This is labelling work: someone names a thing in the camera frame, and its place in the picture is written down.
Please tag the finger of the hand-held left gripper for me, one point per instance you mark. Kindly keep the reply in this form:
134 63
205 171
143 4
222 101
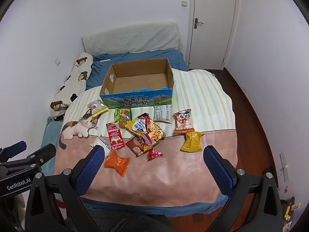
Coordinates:
38 155
17 148

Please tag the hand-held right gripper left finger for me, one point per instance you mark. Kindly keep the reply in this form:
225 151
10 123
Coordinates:
90 169

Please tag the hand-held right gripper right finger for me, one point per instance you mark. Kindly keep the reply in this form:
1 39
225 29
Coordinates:
218 171

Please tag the yellow snack packet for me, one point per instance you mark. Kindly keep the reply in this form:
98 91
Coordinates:
192 142

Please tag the cardboard box blue print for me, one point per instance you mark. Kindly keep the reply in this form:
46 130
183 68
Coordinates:
138 79

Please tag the light blue towel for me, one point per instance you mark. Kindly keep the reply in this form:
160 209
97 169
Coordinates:
49 135

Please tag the orange crinkled snack packet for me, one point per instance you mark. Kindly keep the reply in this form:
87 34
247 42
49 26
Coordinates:
116 163

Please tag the red flat snack packet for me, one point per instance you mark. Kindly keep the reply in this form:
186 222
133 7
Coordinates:
115 135

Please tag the brown snack packet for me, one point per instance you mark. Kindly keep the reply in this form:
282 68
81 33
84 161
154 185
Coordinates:
135 147

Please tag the round brown cookie packet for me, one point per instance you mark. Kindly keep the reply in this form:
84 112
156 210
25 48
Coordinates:
121 125

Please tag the orange panda print snack packet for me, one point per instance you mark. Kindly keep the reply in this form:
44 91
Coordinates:
183 122

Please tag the clear packet yellow label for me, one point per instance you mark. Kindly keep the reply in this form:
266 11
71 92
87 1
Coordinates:
97 106

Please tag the green candy packet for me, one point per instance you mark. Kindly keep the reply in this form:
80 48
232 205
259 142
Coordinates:
122 114

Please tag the person's dark clothing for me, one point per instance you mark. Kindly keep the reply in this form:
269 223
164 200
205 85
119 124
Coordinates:
125 223

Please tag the small red snack packet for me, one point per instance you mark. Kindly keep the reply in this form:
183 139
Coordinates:
154 154

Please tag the white power strip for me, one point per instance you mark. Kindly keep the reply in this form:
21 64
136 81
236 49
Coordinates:
284 166

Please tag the yellow red noodle packet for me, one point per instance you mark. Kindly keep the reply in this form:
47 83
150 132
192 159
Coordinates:
147 131

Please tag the white grey snack packet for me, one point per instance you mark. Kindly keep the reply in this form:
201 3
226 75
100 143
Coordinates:
162 113

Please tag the bear printed long pillow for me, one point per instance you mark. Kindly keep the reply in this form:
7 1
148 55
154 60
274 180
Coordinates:
74 82

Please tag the blue bed sheet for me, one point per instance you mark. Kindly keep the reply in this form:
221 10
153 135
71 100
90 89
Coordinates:
142 54

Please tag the grey quilted pillow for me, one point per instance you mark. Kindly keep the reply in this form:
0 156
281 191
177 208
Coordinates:
130 36

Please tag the white door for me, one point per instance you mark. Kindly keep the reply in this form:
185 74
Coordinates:
212 24

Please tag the white wall socket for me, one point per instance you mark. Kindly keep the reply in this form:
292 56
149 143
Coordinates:
57 61

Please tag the white light switch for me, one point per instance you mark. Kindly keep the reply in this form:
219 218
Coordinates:
184 3

